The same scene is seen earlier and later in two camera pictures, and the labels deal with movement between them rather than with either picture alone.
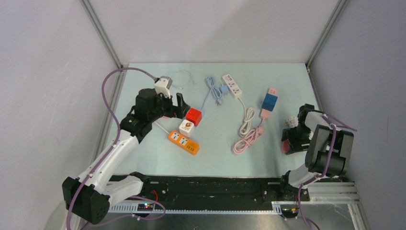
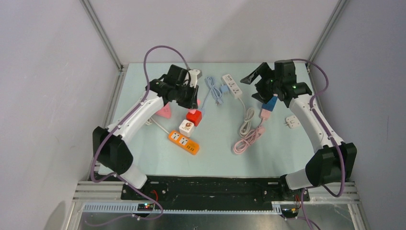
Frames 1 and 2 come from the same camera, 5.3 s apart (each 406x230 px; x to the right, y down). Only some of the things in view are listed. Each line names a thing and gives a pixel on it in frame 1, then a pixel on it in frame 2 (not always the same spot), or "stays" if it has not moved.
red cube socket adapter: (194, 115) stays
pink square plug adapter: (286, 146) → (192, 110)
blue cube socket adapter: (269, 102) stays
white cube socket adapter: (186, 128) stays
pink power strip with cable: (244, 143) stays
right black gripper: (295, 145) → (264, 71)
